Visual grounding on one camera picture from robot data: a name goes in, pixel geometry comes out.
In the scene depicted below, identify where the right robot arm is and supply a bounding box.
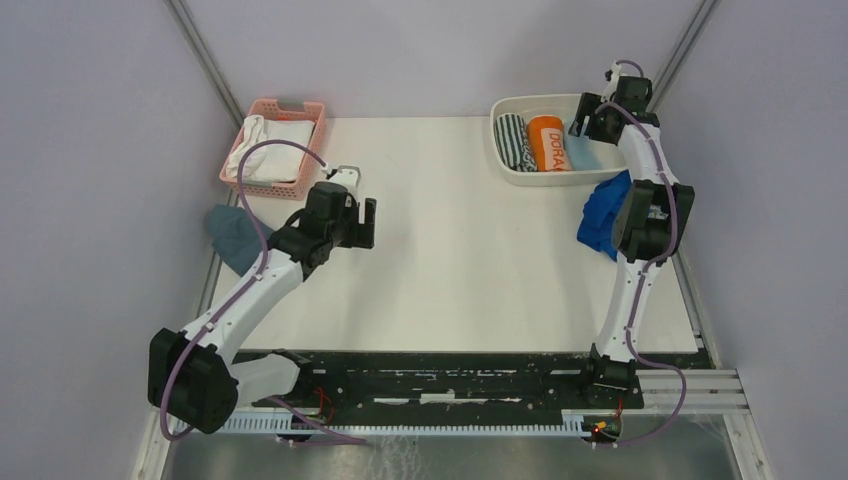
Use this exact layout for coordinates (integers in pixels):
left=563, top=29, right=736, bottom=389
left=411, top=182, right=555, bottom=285
left=569, top=66, right=695, bottom=408

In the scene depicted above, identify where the white crumpled cloth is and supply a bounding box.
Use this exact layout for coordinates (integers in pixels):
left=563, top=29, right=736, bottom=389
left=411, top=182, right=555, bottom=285
left=225, top=115, right=269, bottom=180

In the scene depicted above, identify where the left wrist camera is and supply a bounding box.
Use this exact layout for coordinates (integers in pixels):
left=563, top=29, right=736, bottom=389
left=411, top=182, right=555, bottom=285
left=326, top=165, right=362, bottom=197

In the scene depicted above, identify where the white plastic tub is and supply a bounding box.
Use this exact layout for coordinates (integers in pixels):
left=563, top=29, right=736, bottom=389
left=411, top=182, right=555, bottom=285
left=489, top=94, right=626, bottom=187

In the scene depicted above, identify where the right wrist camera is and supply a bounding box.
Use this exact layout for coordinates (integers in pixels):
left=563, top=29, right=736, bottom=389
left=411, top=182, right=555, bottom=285
left=604, top=59, right=645, bottom=91

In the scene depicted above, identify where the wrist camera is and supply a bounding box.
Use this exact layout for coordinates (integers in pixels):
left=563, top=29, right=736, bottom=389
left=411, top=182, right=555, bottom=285
left=604, top=59, right=645, bottom=91
left=326, top=165, right=362, bottom=197

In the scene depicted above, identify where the striped rolled towel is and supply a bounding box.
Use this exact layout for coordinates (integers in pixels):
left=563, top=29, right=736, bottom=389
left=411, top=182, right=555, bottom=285
left=494, top=113, right=538, bottom=173

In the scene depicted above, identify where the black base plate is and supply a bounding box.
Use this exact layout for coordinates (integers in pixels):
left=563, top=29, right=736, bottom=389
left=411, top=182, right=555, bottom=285
left=251, top=349, right=645, bottom=429

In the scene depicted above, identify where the grey-blue towel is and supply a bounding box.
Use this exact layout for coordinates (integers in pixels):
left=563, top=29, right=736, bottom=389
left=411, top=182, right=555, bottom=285
left=204, top=204, right=263, bottom=276

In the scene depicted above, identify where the orange rolled towel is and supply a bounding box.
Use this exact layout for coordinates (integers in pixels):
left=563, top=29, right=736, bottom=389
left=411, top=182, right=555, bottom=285
left=527, top=115, right=573, bottom=172

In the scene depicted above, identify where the dark blue towel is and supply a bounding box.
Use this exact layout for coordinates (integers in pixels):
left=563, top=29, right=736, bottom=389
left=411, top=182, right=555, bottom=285
left=576, top=171, right=631, bottom=261

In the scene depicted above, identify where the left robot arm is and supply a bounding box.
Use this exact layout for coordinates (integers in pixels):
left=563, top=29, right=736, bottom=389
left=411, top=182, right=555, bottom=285
left=147, top=181, right=377, bottom=440

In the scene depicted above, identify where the light blue towel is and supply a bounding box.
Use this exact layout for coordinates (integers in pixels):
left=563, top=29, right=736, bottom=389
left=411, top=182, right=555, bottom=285
left=565, top=134, right=603, bottom=171

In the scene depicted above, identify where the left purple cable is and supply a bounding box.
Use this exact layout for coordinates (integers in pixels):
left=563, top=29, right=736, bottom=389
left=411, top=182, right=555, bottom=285
left=158, top=139, right=329, bottom=444

